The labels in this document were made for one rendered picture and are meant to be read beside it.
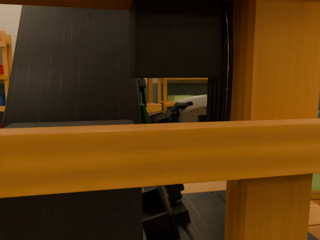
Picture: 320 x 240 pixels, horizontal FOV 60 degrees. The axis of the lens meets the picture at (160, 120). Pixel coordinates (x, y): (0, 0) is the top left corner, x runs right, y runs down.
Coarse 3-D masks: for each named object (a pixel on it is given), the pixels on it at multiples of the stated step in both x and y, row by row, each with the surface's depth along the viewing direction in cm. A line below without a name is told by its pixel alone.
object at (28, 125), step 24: (96, 120) 72; (120, 120) 72; (72, 192) 56; (96, 192) 57; (120, 192) 58; (0, 216) 54; (24, 216) 55; (48, 216) 56; (72, 216) 57; (96, 216) 58; (120, 216) 59
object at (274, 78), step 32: (256, 0) 46; (288, 0) 48; (256, 32) 47; (288, 32) 48; (256, 64) 48; (288, 64) 49; (256, 96) 49; (288, 96) 50; (256, 192) 52; (288, 192) 53; (256, 224) 53; (288, 224) 54
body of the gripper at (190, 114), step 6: (198, 96) 80; (204, 96) 80; (180, 102) 78; (186, 102) 78; (192, 102) 78; (198, 102) 78; (204, 102) 78; (186, 108) 77; (192, 108) 77; (198, 108) 78; (204, 108) 78; (180, 114) 78; (186, 114) 78; (192, 114) 79; (198, 114) 79; (204, 114) 80; (180, 120) 80; (186, 120) 80; (192, 120) 81
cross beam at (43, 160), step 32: (32, 128) 41; (64, 128) 41; (96, 128) 41; (128, 128) 41; (160, 128) 41; (192, 128) 42; (224, 128) 43; (256, 128) 44; (288, 128) 46; (0, 160) 37; (32, 160) 38; (64, 160) 39; (96, 160) 40; (128, 160) 41; (160, 160) 42; (192, 160) 43; (224, 160) 44; (256, 160) 45; (288, 160) 46; (0, 192) 38; (32, 192) 39; (64, 192) 40
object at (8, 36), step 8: (0, 32) 496; (0, 40) 515; (8, 40) 539; (8, 48) 541; (8, 56) 543; (0, 72) 509; (8, 72) 512; (8, 80) 511; (0, 96) 512; (0, 104) 514; (0, 128) 521
